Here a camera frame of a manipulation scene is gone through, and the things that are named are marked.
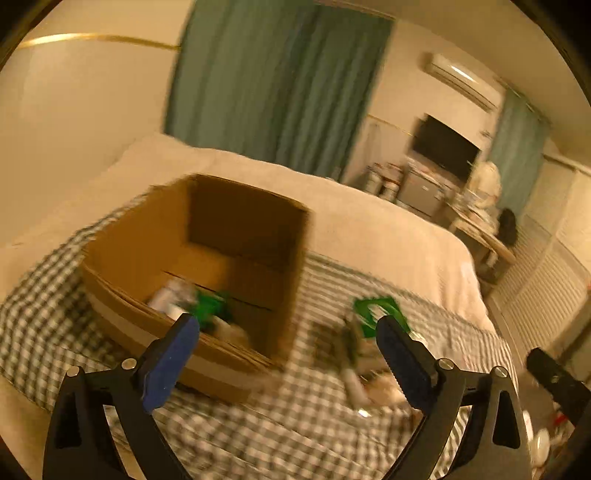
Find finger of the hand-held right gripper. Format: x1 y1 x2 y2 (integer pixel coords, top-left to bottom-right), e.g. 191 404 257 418
526 347 585 428

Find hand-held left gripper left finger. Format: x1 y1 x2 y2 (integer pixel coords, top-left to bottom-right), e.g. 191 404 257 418
43 313 200 480

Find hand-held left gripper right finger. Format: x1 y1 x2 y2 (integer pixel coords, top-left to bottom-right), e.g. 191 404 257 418
375 315 532 480

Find brown cardboard box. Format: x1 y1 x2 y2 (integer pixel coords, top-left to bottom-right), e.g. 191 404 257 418
78 173 312 403

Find green square packet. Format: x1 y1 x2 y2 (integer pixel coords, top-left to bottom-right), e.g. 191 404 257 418
353 296 411 340

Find white crumpled packet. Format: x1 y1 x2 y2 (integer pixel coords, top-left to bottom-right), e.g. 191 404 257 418
148 278 195 320

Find white louvered wardrobe doors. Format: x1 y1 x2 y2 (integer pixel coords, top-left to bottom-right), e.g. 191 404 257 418
489 157 591 370

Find grey checked blanket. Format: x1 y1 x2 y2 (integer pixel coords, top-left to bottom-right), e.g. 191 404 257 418
0 191 522 480

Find cream textured bed cover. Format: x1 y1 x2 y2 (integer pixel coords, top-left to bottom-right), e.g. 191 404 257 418
0 133 497 333

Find wooden dressing desk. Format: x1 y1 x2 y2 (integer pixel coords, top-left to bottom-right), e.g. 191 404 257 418
450 198 518 278

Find black bag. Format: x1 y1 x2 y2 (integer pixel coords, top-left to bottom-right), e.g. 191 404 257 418
496 209 520 247

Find small grey fridge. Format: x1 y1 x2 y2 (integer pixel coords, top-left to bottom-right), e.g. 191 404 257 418
397 166 446 217

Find white storage shelf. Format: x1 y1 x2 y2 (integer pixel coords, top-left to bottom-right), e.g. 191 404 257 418
367 164 402 201

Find white vanity mirror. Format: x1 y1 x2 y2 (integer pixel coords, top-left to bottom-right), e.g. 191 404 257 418
468 161 503 208

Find black television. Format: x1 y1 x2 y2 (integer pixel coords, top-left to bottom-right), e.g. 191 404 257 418
411 114 483 182

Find narrow green curtain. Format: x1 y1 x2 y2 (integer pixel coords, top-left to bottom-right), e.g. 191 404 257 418
488 88 552 217

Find white air conditioner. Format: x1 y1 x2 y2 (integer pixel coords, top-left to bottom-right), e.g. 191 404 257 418
424 52 504 112

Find wide green curtain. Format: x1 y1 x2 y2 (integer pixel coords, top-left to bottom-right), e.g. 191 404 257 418
164 0 395 183

